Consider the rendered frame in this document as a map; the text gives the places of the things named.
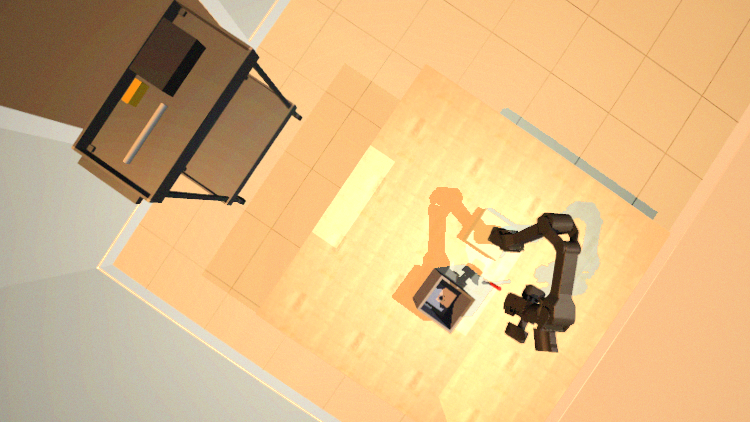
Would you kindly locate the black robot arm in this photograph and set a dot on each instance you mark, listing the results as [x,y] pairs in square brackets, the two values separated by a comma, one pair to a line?
[556,312]

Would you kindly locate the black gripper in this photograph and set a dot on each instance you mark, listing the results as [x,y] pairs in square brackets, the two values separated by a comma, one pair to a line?
[518,332]

